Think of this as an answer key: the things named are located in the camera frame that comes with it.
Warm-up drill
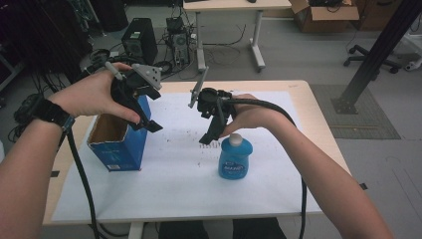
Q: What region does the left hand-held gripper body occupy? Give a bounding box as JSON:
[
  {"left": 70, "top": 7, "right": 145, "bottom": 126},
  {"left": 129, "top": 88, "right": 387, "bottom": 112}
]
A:
[{"left": 105, "top": 61, "right": 164, "bottom": 115}]

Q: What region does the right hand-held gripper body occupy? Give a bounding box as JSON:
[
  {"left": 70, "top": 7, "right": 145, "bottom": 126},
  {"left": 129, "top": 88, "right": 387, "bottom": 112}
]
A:
[{"left": 187, "top": 66, "right": 237, "bottom": 120}]

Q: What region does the blue cardboard box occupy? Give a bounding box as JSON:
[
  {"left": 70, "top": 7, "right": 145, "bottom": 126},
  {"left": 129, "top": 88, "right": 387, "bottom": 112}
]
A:
[{"left": 86, "top": 94, "right": 152, "bottom": 173}]

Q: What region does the blue bottle with white cap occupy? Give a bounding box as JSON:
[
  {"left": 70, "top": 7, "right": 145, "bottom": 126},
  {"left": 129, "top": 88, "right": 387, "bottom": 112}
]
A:
[{"left": 217, "top": 132, "right": 254, "bottom": 181}]

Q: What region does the person's right hand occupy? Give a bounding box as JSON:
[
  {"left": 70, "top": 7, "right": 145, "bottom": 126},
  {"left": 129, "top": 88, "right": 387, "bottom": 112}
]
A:
[{"left": 218, "top": 93, "right": 289, "bottom": 139}]

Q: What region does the person's left hand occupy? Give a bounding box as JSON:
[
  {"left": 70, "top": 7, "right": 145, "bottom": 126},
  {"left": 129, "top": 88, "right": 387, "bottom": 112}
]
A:
[{"left": 48, "top": 62, "right": 142, "bottom": 125}]

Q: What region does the black computer tower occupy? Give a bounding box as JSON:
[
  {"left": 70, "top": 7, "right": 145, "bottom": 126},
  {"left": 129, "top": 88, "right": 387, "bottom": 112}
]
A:
[{"left": 120, "top": 17, "right": 159, "bottom": 67}]

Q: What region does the open grey computer tower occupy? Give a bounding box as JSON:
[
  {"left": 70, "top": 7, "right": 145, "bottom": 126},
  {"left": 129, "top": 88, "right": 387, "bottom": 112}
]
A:
[{"left": 165, "top": 16, "right": 192, "bottom": 68}]

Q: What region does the white paper sheet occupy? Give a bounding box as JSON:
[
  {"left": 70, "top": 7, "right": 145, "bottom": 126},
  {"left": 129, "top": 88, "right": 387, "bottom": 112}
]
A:
[{"left": 51, "top": 91, "right": 323, "bottom": 224}]

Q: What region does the black wristwatch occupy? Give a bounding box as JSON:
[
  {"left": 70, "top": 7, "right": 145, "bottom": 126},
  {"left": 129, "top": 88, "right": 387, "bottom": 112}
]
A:
[{"left": 32, "top": 97, "right": 77, "bottom": 133}]

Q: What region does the white-legged wooden table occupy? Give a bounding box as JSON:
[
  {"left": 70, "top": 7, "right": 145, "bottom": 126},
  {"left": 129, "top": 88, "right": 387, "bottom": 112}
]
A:
[{"left": 182, "top": 0, "right": 294, "bottom": 74}]

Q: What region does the brown cardboard box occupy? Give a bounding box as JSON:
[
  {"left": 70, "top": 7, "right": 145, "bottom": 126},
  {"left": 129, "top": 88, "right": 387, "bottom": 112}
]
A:
[{"left": 288, "top": 0, "right": 360, "bottom": 34}]

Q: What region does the grey floor mat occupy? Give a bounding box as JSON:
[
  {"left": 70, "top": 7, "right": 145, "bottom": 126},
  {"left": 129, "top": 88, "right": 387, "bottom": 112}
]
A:
[{"left": 310, "top": 83, "right": 402, "bottom": 140}]

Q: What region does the black office chair base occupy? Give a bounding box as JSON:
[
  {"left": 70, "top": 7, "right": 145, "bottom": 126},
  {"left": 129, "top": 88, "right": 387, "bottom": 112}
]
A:
[{"left": 342, "top": 44, "right": 403, "bottom": 75}]

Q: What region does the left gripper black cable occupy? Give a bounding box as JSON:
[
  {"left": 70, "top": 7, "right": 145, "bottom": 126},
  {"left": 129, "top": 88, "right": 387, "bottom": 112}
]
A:
[{"left": 64, "top": 128, "right": 102, "bottom": 239}]

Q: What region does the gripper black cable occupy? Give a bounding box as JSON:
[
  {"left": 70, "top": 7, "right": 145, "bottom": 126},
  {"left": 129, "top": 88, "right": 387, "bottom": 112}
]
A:
[
  {"left": 221, "top": 97, "right": 309, "bottom": 239},
  {"left": 64, "top": 128, "right": 102, "bottom": 239}
]

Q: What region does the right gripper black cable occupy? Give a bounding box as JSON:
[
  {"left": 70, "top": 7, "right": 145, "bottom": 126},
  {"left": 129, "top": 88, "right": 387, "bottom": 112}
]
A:
[{"left": 221, "top": 97, "right": 309, "bottom": 239}]

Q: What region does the black metal post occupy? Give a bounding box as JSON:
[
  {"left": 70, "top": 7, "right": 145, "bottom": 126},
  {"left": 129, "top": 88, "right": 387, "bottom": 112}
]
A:
[{"left": 330, "top": 0, "right": 422, "bottom": 116}]

